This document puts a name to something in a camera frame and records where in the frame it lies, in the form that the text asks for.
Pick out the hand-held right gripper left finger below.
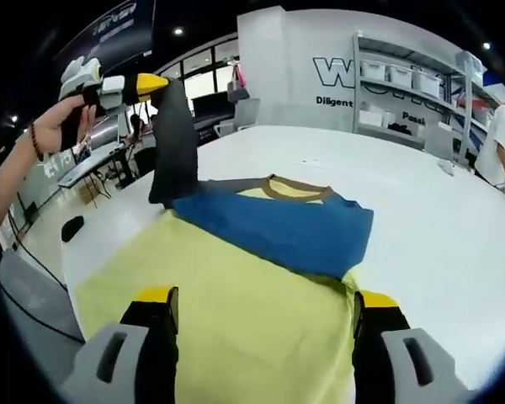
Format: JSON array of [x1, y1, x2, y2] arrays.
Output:
[[61, 285, 180, 404]]

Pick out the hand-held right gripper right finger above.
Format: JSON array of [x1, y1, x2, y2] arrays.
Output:
[[352, 289, 468, 404]]

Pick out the yellow blue grey garment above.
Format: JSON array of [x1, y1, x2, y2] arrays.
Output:
[[74, 77, 375, 404]]

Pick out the person's left hand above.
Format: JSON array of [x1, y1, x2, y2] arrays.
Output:
[[29, 93, 98, 156]]

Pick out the large display screen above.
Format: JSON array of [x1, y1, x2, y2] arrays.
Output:
[[82, 115, 121, 152]]

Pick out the dark hanging banner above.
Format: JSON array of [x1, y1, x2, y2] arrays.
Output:
[[52, 0, 157, 71]]

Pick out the black cabinet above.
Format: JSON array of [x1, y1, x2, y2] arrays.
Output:
[[132, 146, 157, 180]]

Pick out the white office desk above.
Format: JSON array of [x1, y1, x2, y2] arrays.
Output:
[[57, 142, 131, 199]]

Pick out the black computer monitor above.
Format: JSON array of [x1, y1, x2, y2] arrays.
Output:
[[192, 92, 237, 123]]

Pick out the cardboard box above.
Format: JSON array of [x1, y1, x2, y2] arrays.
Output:
[[78, 180, 100, 205]]

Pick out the pink and grey hanging bags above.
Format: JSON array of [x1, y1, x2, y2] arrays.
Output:
[[226, 62, 250, 102]]

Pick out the grey mesh office chair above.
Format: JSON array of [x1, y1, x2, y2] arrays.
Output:
[[0, 247, 86, 371]]

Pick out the small black oval object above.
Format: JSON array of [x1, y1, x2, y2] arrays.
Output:
[[61, 215, 85, 242]]

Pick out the grey metal shelving rack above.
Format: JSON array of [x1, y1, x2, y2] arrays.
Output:
[[352, 29, 489, 163]]

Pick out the white box on shelf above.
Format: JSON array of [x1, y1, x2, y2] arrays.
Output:
[[359, 109, 391, 127]]

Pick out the dark bead bracelet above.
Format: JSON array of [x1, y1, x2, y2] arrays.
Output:
[[28, 121, 45, 163]]

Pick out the black cable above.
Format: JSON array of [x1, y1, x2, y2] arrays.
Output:
[[2, 290, 84, 343]]

